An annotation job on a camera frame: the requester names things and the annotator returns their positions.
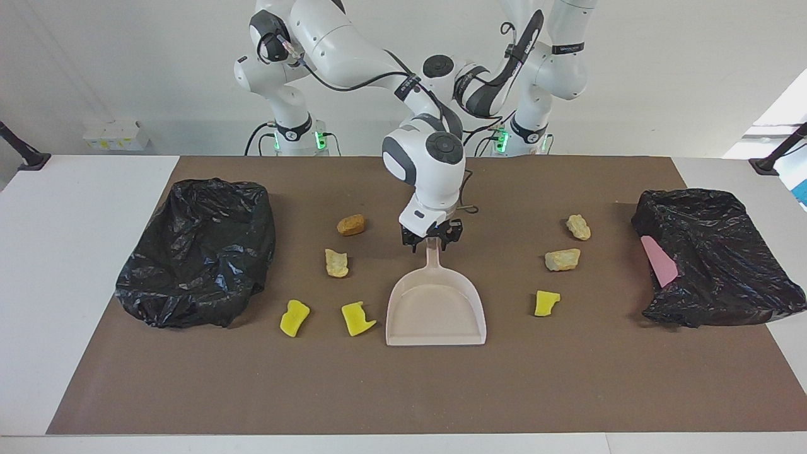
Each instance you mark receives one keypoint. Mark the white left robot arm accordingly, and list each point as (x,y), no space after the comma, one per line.
(561,69)

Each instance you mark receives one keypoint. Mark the white wall box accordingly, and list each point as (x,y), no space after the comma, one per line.
(116,135)

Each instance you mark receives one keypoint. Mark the pink bin corner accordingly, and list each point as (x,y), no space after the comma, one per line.
(661,265)

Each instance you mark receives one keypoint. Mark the black camera stand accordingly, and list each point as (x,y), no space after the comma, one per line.
(25,154)
(766,165)

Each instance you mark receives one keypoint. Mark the brown table mat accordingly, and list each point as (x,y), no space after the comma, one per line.
(403,391)

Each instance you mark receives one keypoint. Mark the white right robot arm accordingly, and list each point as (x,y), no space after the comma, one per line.
(340,44)

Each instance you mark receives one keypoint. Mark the black plastic trash bag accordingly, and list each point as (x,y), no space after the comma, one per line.
(189,265)
(725,271)

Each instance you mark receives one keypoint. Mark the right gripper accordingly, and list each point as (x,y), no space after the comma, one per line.
(425,217)

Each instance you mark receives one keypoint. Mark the yellow sponge piece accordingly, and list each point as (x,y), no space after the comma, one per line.
(546,303)
(356,320)
(294,319)

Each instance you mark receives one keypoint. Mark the blue object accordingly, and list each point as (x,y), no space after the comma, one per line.
(802,192)

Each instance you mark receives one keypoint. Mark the beige plastic dustpan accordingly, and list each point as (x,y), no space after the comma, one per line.
(435,309)

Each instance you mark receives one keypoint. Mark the orange-brown foam chunk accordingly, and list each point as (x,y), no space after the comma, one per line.
(351,225)

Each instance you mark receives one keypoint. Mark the pale yellowish foam chunk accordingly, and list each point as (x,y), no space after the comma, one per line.
(578,227)
(562,260)
(336,263)

